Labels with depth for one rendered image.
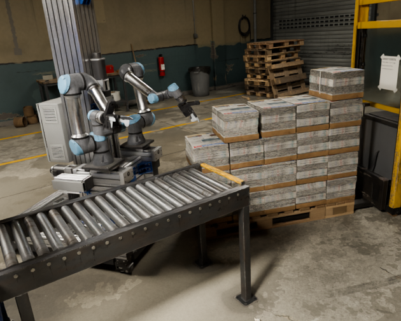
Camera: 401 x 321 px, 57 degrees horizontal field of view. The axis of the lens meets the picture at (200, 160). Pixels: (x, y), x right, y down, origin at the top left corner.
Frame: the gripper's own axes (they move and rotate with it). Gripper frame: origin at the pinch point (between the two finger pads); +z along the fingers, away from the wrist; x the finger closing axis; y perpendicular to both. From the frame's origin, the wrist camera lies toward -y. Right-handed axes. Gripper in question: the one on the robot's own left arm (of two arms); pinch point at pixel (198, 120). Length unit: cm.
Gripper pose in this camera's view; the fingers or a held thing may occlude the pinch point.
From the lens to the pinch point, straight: 296.1
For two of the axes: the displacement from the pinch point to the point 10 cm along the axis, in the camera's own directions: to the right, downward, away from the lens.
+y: -8.1, 5.9, 0.0
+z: 5.4, 7.5, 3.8
